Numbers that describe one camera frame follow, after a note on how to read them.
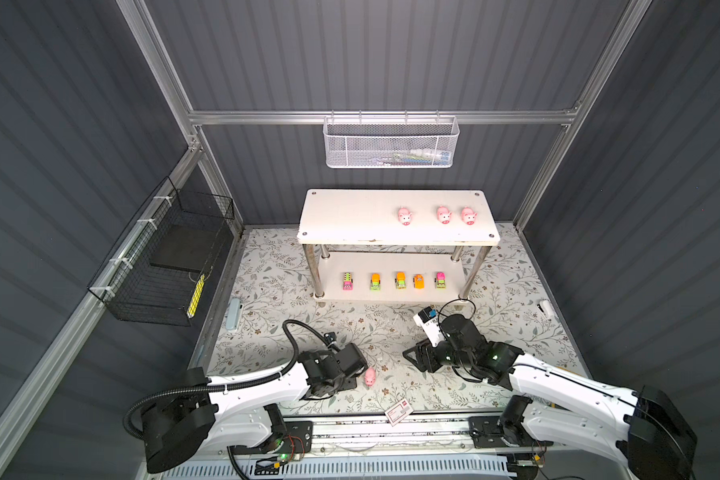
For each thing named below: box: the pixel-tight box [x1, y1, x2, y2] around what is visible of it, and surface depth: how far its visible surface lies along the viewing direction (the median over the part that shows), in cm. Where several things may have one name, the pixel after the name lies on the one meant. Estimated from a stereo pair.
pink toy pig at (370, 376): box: [364, 367, 377, 387], surface depth 84 cm
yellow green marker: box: [186, 274, 205, 318], surface depth 69 cm
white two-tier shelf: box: [296, 189, 501, 303], surface depth 80 cm
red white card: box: [384, 398, 414, 427], surface depth 78 cm
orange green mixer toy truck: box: [394, 271, 407, 290], surface depth 97 cm
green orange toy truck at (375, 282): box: [370, 273, 381, 292], surface depth 96 cm
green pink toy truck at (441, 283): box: [436, 272, 447, 290], surface depth 96 cm
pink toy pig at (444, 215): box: [437, 206, 452, 225], surface depth 75 cm
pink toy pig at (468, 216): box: [461, 206, 478, 226], surface depth 74 cm
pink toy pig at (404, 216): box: [398, 207, 412, 226], surface depth 74 cm
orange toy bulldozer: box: [413, 274, 425, 290], surface depth 96 cm
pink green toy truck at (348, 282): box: [343, 272, 354, 291], surface depth 96 cm
